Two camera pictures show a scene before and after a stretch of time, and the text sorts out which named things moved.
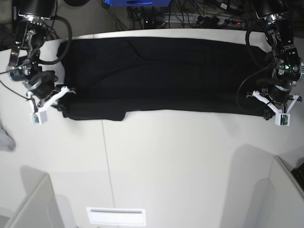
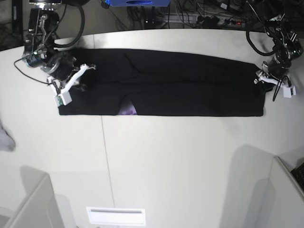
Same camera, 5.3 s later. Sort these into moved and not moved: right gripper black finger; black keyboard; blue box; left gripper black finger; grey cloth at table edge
Moved: right gripper black finger; left gripper black finger
Not moved: blue box; black keyboard; grey cloth at table edge
